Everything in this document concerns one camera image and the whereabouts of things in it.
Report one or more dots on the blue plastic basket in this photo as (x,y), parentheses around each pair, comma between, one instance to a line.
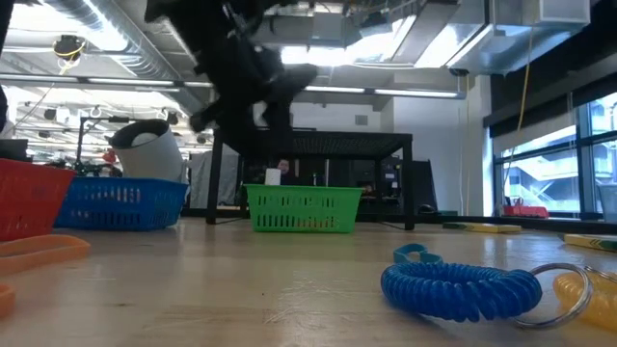
(120,202)

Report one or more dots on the black security camera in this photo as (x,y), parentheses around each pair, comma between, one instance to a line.
(460,72)

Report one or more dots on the grey ceiling box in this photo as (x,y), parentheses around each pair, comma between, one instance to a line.
(330,26)

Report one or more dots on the orange rubber band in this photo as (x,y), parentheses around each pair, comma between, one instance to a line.
(48,258)

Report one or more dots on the black computer mouse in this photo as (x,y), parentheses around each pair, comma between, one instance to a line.
(426,210)

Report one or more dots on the long ceiling light strip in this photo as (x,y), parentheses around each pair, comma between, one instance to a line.
(385,90)

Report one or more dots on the black metal table frame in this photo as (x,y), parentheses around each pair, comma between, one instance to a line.
(337,142)

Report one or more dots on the black framed window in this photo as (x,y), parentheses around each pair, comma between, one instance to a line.
(540,180)

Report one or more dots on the ribbed silver ceiling duct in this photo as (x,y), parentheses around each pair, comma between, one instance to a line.
(120,38)

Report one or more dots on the green plastic basket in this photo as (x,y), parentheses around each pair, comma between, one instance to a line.
(303,207)

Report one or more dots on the red round object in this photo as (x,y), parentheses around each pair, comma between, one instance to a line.
(110,156)

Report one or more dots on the red plastic basket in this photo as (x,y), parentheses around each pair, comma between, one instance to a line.
(29,202)

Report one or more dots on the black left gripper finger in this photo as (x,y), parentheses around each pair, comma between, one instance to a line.
(207,120)
(278,120)

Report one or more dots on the person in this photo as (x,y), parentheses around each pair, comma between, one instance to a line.
(284,166)

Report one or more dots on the black metal stand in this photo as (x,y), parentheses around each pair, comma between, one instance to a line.
(96,119)

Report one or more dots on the black equipment cabinet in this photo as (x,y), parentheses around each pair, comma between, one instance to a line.
(385,180)

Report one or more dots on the grey wall speaker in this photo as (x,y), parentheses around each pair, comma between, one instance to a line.
(361,120)

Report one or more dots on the large rectangular ceiling duct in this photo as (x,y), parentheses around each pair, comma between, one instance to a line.
(506,43)

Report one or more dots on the black monitor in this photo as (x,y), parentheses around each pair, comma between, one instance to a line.
(12,150)

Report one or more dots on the blue rubber band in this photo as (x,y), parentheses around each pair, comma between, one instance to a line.
(399,255)

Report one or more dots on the black upright panel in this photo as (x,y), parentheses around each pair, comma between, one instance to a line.
(428,183)

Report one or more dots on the red tray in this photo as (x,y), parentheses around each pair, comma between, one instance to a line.
(525,212)

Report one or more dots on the grey covered cabinet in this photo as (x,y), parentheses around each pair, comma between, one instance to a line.
(197,178)

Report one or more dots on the black aluminium table frame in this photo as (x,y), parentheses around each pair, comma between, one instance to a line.
(554,225)

